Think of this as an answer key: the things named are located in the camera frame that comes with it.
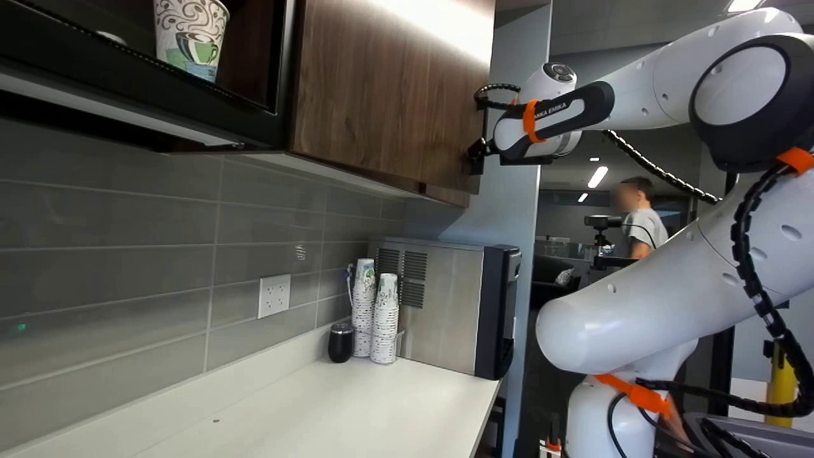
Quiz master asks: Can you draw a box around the right stack of paper cups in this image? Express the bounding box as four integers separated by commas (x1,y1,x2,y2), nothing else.
370,272,400,364

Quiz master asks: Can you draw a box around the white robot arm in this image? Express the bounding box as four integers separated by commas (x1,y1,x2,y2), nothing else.
482,8,814,458

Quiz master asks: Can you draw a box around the small black jar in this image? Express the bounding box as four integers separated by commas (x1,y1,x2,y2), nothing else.
328,324,354,364

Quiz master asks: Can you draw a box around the dark wooden cupboard door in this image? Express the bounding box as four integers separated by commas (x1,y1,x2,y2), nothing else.
289,0,495,207

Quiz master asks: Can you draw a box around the person in white shirt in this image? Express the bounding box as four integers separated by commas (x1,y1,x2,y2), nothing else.
617,176,669,260

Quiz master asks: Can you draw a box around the left stack of paper cups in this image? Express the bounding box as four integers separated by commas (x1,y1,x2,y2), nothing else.
350,258,376,359

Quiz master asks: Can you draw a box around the white wall outlet plate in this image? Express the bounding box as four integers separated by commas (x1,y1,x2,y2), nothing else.
257,275,289,317

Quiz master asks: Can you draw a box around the yellow bollard post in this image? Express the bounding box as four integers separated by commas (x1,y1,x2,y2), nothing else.
762,341,797,404

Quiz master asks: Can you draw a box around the black open shelf cabinet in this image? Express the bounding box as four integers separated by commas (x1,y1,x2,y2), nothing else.
0,0,302,152

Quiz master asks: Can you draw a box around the patterned paper cup on shelf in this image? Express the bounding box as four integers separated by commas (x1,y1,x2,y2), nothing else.
153,0,228,82

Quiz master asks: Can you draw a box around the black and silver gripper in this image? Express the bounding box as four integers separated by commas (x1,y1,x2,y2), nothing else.
466,138,495,176

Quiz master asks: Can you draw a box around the stack of paper cups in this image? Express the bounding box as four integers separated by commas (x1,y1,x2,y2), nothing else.
350,258,376,359
370,272,400,364

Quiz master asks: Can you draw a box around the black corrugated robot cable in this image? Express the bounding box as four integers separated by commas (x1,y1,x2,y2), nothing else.
634,166,814,417

